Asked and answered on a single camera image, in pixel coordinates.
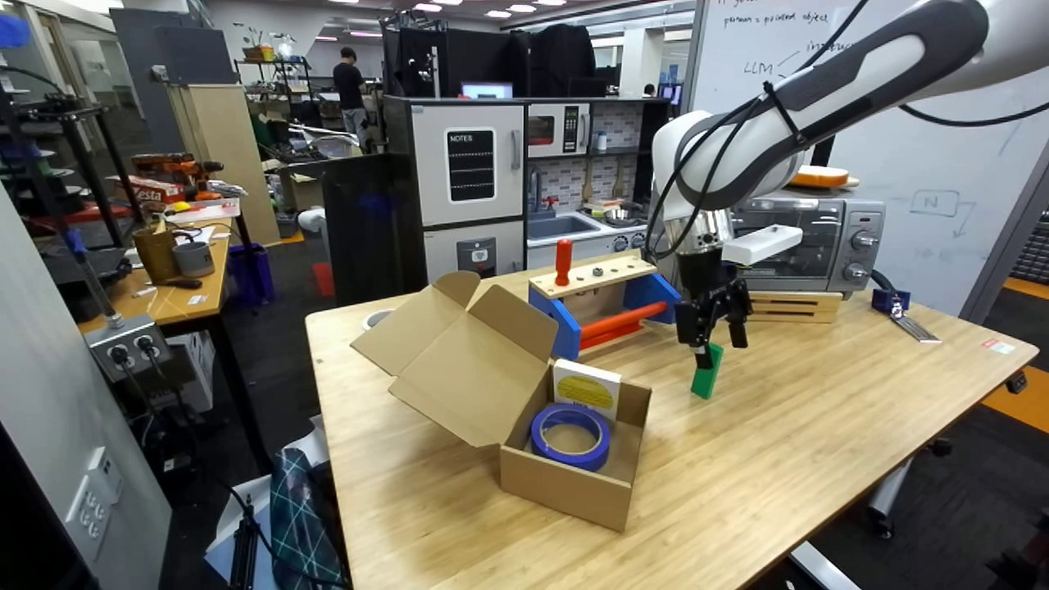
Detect whiteboard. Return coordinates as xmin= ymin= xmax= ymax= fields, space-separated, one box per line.
xmin=687 ymin=0 xmax=1049 ymax=317

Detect grey control box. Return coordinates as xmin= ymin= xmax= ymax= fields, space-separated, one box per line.
xmin=86 ymin=314 xmax=170 ymax=383

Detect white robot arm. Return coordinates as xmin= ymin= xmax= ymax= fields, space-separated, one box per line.
xmin=643 ymin=0 xmax=1049 ymax=371

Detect silver toaster oven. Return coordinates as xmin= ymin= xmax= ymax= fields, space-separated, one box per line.
xmin=732 ymin=192 xmax=885 ymax=291

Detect toy play kitchen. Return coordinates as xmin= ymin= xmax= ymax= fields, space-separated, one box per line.
xmin=383 ymin=96 xmax=667 ymax=286

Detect wooden slatted stand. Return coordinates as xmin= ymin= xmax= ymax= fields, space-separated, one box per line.
xmin=751 ymin=291 xmax=842 ymax=324

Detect blue clamp tool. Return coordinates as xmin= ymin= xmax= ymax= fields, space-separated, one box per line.
xmin=873 ymin=270 xmax=933 ymax=345

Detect person in black shirt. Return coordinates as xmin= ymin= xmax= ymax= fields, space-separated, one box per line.
xmin=333 ymin=46 xmax=368 ymax=135

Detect wooden side desk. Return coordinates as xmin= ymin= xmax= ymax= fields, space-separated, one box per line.
xmin=107 ymin=227 xmax=228 ymax=334

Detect orange toy cylinder bar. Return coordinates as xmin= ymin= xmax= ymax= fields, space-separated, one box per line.
xmin=581 ymin=302 xmax=665 ymax=349

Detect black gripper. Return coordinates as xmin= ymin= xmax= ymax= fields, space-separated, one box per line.
xmin=675 ymin=250 xmax=751 ymax=371

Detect brown paper bag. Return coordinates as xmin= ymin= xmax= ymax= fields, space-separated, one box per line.
xmin=130 ymin=222 xmax=184 ymax=286

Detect open cardboard box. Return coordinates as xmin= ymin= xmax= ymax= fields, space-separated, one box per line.
xmin=354 ymin=270 xmax=652 ymax=532

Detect orange toy peg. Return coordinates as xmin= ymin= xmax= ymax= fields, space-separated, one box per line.
xmin=553 ymin=239 xmax=573 ymax=286

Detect orange plate on oven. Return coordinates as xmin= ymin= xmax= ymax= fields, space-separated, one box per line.
xmin=785 ymin=168 xmax=853 ymax=189

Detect green rectangular block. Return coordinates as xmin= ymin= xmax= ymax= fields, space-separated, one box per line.
xmin=690 ymin=340 xmax=723 ymax=398

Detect blue wooden toy workbench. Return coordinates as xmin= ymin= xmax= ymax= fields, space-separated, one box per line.
xmin=529 ymin=253 xmax=682 ymax=359

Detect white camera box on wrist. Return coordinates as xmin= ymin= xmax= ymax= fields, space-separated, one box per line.
xmin=723 ymin=227 xmax=804 ymax=265

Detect blue tape roll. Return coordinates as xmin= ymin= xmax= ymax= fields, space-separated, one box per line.
xmin=529 ymin=404 xmax=613 ymax=471

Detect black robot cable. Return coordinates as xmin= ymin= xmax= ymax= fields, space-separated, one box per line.
xmin=639 ymin=0 xmax=1049 ymax=265

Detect white and yellow card box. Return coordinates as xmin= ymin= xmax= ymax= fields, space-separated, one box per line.
xmin=552 ymin=358 xmax=620 ymax=419

